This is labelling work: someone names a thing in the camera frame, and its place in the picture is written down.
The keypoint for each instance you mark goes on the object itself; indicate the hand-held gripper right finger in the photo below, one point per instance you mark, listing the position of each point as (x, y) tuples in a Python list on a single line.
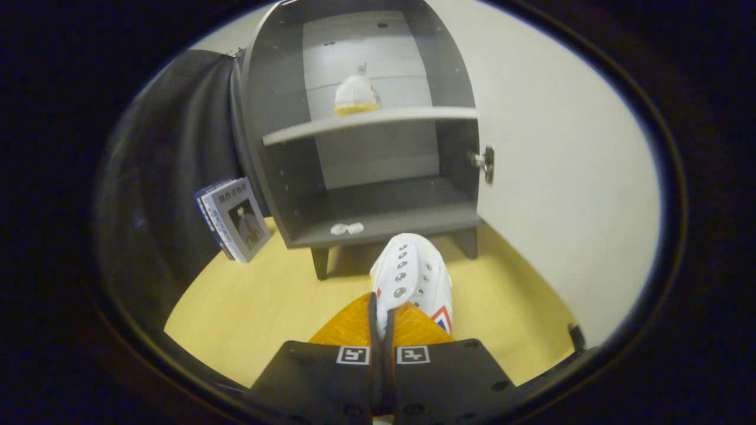
[(449, 378)]

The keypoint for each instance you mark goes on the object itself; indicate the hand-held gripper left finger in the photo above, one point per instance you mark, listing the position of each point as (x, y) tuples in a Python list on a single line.
[(319, 378)]

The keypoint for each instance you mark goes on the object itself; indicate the white shoe with striped side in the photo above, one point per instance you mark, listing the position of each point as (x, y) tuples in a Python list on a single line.
[(413, 271)]

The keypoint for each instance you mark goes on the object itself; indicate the white shoe cabinet door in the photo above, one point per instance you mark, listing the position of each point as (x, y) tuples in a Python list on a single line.
[(561, 177)]

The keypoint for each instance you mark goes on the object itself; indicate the white shoe with yellow sole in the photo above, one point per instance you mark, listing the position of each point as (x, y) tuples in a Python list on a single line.
[(356, 94)]

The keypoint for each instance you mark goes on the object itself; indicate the metal door hinge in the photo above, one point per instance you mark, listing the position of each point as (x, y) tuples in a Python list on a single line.
[(485, 163)]

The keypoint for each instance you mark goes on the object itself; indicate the small white object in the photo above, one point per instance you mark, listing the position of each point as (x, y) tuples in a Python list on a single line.
[(347, 228)]

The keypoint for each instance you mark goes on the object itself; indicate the grey cover book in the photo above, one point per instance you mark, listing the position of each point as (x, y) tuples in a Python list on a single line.
[(242, 221)]

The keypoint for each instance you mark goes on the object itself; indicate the blue cover book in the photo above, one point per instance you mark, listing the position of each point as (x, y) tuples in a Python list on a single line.
[(207, 212)]

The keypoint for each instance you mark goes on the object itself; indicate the black backdrop cloth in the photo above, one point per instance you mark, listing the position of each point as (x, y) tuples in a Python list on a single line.
[(159, 177)]

